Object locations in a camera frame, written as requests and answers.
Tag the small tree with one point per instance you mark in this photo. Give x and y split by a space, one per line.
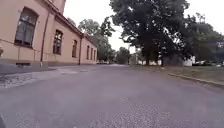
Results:
123 55

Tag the white building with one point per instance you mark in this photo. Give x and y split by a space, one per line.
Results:
188 61

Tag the beige building with arched windows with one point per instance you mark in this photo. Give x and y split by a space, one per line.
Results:
6 30

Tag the cobblestone pavement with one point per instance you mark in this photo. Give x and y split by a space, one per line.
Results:
20 80

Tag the grey asphalt road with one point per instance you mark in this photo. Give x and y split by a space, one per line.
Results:
110 100

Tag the stone kerb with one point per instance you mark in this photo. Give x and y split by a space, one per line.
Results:
196 79

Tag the grass strip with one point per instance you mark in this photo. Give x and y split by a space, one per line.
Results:
200 71

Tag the leafy tree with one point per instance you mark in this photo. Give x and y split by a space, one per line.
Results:
96 30

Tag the huge dark tree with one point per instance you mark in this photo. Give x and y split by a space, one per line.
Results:
150 23

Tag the broad tree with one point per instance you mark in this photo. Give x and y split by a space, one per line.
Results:
206 43

